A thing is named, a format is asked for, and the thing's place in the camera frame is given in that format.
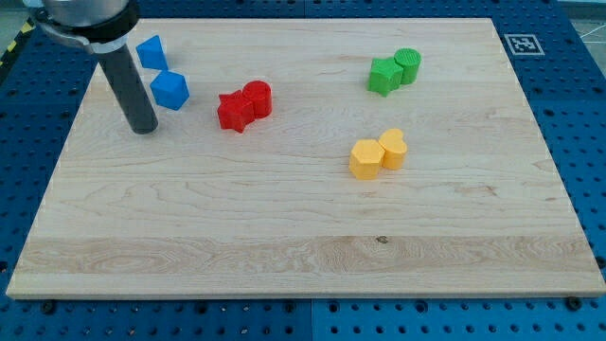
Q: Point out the blue cube block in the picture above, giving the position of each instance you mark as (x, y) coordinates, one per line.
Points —
(170, 90)

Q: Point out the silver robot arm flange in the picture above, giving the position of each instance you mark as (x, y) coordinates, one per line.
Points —
(96, 26)

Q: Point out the blue triangle block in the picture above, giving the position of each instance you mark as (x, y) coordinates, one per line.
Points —
(151, 54)

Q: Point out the light wooden board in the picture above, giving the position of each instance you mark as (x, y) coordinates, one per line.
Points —
(478, 208)

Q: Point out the yellow hexagon block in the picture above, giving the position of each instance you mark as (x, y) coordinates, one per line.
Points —
(366, 157)

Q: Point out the red cylinder block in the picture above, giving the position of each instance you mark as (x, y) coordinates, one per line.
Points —
(260, 93)

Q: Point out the red star block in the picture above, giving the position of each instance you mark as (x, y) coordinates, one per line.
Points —
(235, 111)

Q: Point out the yellow heart block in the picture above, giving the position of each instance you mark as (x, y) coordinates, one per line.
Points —
(395, 148)

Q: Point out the green star block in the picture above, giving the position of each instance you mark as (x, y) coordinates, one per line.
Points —
(384, 76)

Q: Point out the green cylinder block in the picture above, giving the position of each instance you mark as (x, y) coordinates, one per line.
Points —
(409, 60)

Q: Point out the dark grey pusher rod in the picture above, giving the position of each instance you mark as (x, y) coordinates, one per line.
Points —
(121, 73)

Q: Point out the white fiducial marker tag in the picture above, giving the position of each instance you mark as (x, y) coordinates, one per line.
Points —
(523, 44)

